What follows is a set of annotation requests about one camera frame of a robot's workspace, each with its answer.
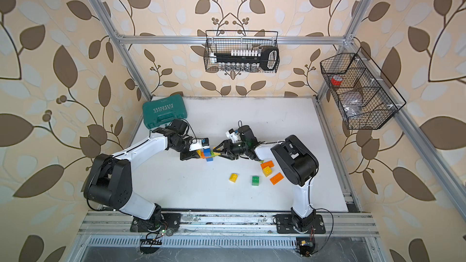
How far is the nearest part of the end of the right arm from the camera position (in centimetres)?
77

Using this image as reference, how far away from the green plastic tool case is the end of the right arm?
1.26ft

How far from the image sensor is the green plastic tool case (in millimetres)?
1068
